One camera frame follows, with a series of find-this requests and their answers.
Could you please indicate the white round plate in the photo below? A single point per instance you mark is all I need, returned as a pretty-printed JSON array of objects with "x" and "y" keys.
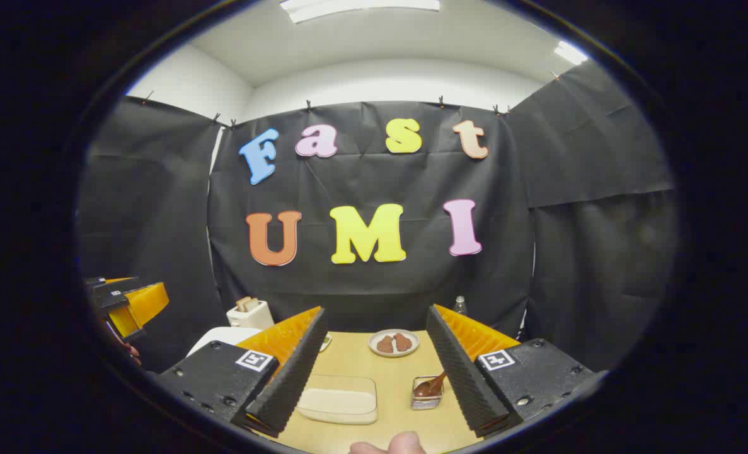
[{"x": 405, "y": 353}]

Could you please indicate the white toaster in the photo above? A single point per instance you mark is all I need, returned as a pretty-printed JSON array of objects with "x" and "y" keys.
[{"x": 251, "y": 318}]

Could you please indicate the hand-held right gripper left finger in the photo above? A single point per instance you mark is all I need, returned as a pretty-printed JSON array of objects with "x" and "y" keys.
[{"x": 288, "y": 384}]

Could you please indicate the white sectioned condiment dish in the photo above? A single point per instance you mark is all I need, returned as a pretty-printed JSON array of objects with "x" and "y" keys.
[{"x": 326, "y": 343}]

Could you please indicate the clear rice container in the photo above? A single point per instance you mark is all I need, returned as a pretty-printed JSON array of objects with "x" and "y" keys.
[{"x": 339, "y": 403}]

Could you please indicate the white rice cooker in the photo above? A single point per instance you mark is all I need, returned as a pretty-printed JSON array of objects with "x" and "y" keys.
[{"x": 219, "y": 337}]

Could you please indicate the black backdrop cloth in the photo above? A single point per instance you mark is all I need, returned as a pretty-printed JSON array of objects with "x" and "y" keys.
[{"x": 380, "y": 183}]

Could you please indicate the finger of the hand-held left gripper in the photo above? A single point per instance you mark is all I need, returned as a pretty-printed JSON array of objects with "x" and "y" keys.
[
  {"x": 114, "y": 291},
  {"x": 139, "y": 306}
]

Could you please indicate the brown wooden spoon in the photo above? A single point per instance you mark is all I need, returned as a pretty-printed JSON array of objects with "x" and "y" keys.
[{"x": 429, "y": 386}]

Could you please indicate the toast bread slice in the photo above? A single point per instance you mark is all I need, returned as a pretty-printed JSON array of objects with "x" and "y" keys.
[
  {"x": 242, "y": 304},
  {"x": 253, "y": 302}
]

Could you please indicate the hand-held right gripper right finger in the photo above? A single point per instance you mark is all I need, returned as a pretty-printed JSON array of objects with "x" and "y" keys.
[{"x": 465, "y": 378}]

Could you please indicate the brown meat piece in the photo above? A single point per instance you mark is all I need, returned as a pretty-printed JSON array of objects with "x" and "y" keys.
[
  {"x": 385, "y": 345},
  {"x": 402, "y": 342}
]

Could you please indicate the small ceiling light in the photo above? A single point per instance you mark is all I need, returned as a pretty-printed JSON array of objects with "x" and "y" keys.
[{"x": 570, "y": 53}]

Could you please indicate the long ceiling light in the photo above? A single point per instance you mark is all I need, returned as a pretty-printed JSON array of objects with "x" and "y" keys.
[{"x": 361, "y": 9}]

